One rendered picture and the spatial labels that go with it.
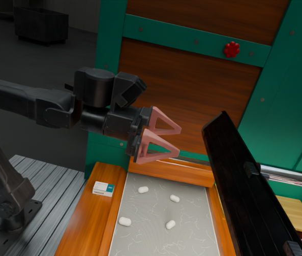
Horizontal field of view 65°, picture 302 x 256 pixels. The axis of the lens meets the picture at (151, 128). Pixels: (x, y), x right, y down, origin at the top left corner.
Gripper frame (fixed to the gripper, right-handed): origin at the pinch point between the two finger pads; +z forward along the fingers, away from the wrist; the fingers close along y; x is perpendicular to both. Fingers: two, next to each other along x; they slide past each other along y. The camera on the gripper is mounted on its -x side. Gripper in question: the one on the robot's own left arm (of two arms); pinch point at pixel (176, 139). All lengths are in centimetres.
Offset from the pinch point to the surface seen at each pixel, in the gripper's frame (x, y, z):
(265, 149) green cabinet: 12.1, 33.1, 33.4
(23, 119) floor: 109, 162, -144
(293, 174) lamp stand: -4.8, -10.3, 18.1
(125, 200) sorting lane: 33.4, 13.6, -8.7
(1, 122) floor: 109, 147, -157
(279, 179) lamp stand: -3.8, -10.8, 16.2
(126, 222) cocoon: 31.6, 4.1, -6.3
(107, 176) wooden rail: 31.0, 19.9, -17.0
